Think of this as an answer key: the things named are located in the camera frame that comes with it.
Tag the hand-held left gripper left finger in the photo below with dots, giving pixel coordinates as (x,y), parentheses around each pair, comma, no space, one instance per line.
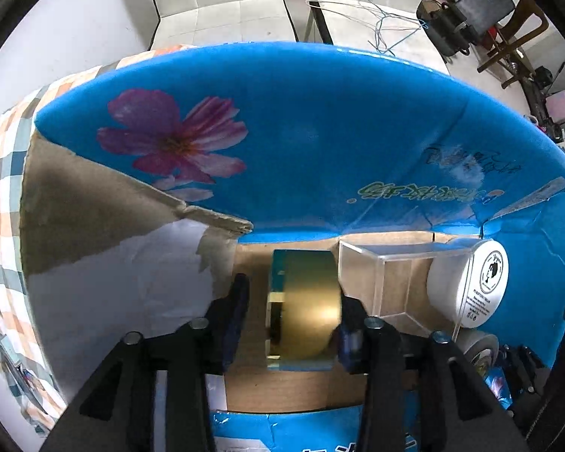
(232,325)

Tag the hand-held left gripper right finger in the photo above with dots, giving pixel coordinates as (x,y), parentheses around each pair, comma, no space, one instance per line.
(349,339)

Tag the brown packing tape roll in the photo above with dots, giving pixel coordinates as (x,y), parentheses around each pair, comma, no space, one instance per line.
(301,310)

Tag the blue flower-print cardboard box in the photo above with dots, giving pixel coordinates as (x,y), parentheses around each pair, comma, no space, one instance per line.
(282,188)

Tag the silver round tin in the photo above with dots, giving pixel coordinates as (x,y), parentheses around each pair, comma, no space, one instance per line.
(480,353)

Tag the clear acrylic box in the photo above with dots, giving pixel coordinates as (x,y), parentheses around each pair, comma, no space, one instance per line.
(395,278)

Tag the white round cream jar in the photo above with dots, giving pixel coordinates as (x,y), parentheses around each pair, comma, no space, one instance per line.
(466,282)

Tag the checkered cloth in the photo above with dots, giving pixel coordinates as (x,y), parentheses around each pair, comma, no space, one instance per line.
(9,245)

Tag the white quilted sofa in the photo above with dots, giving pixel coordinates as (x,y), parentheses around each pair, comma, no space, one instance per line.
(282,4)

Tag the wooden chair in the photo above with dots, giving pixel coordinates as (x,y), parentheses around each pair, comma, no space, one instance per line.
(513,37)

